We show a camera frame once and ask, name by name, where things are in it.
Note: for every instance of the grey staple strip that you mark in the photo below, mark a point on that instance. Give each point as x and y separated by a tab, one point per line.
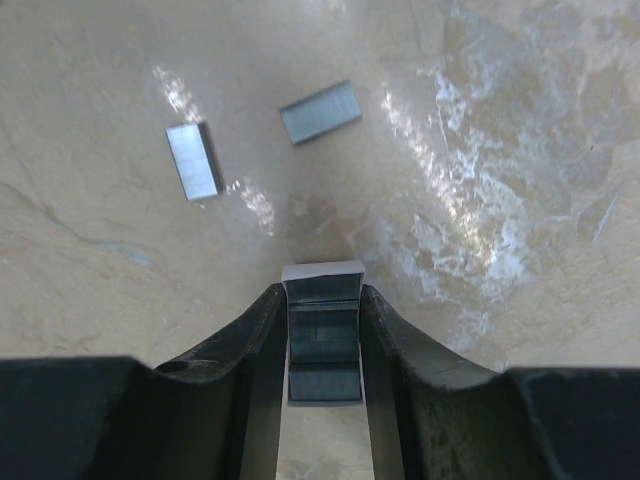
195	161
321	112

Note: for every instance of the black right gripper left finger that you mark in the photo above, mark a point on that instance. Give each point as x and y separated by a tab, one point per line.
213	412

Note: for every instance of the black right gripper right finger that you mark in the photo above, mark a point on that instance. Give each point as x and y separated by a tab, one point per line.
433	414

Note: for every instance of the grey staple tray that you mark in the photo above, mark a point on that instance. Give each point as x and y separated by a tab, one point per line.
323	302

